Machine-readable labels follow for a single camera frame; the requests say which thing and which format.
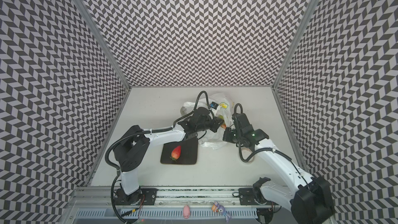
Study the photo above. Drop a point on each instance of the white plastic bag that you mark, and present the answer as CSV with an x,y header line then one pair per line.
x,y
209,139

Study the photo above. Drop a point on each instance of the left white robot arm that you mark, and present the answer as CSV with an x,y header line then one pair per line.
x,y
127,153

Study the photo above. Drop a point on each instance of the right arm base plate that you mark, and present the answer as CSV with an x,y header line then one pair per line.
x,y
247,197

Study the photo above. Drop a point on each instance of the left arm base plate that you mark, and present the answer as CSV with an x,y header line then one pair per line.
x,y
146,196

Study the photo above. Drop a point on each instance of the beige masking tape roll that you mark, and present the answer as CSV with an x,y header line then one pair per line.
x,y
246,152

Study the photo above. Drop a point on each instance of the purple toy figure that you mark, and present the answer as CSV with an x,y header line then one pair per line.
x,y
221,210

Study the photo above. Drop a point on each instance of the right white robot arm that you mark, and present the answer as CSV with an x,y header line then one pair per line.
x,y
308,198

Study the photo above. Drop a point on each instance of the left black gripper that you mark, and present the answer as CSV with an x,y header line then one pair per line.
x,y
217,121

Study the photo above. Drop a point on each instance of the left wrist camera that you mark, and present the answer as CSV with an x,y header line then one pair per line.
x,y
214,105

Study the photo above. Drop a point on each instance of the aluminium front rail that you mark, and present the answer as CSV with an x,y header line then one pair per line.
x,y
97,196

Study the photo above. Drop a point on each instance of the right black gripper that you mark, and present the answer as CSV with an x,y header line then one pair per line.
x,y
230,134

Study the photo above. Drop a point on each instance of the black square mat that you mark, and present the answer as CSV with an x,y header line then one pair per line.
x,y
189,152

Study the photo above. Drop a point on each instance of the red fake strawberry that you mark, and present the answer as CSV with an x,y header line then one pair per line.
x,y
175,154

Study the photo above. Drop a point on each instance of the pink toy figure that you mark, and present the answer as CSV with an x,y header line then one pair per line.
x,y
186,212

